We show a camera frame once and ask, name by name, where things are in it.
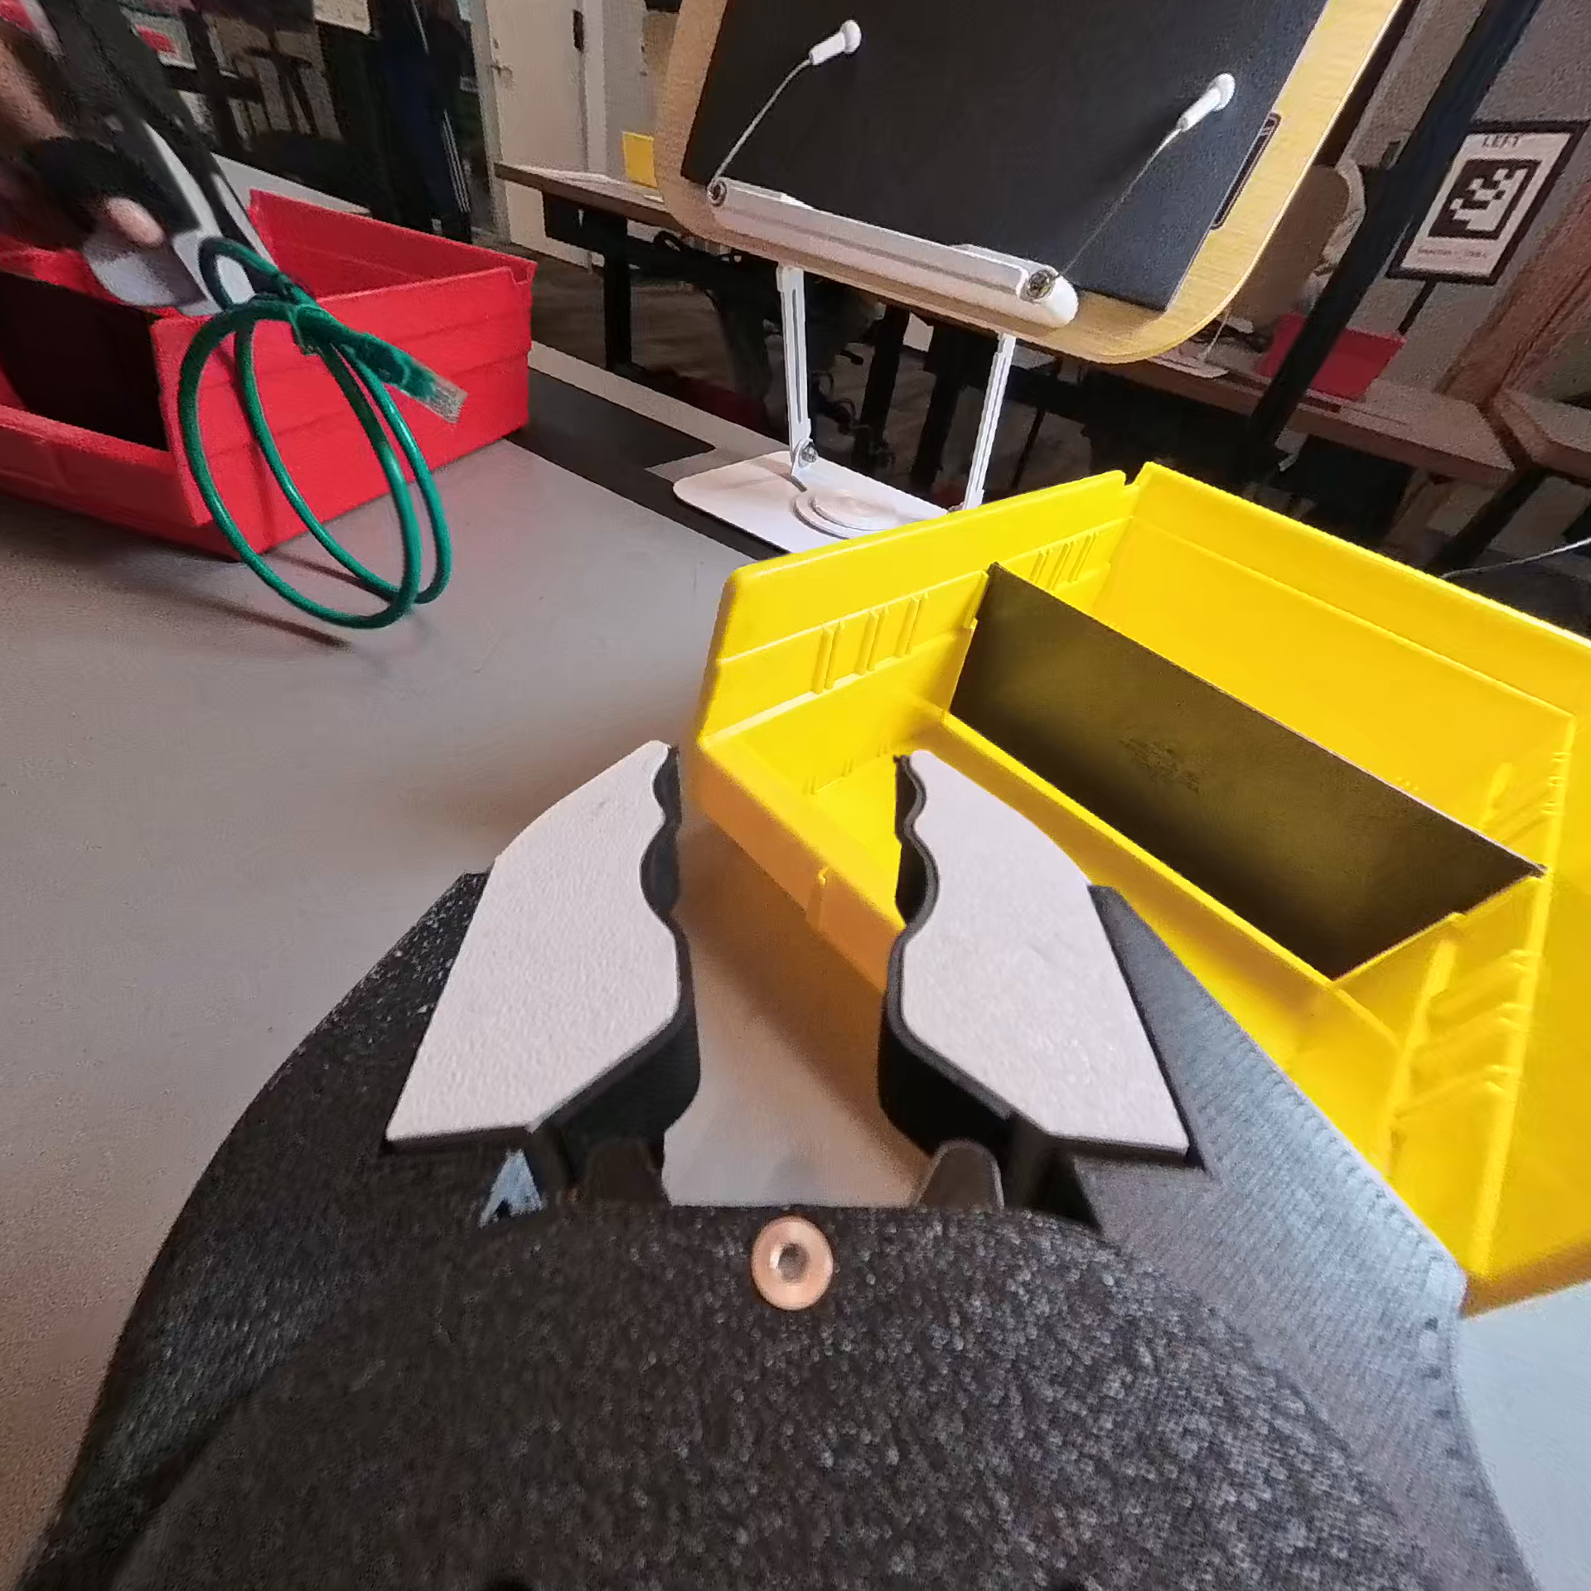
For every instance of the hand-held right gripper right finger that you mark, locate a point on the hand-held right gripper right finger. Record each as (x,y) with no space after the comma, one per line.
(1033,996)

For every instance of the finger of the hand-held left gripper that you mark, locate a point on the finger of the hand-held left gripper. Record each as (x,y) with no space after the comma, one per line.
(217,223)
(137,275)

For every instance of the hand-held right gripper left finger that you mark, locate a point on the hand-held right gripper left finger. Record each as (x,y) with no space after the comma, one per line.
(560,970)

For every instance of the red plastic bin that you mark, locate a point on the red plastic bin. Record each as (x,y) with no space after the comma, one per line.
(372,311)
(1330,362)

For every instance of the yellow plastic bin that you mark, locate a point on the yellow plastic bin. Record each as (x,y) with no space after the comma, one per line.
(638,160)
(1244,598)

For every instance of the person's left hand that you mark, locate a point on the person's left hand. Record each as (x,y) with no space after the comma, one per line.
(25,100)

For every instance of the black bin divider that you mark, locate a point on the black bin divider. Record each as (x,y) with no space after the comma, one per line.
(1218,770)

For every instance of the brown work table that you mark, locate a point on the brown work table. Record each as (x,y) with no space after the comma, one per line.
(560,180)
(1367,430)

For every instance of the white door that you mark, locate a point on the white door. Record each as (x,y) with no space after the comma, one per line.
(541,76)

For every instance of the wooden book stand white base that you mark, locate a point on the wooden book stand white base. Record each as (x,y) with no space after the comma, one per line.
(996,126)

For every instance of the black white marker sign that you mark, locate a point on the black white marker sign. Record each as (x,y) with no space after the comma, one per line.
(1491,200)

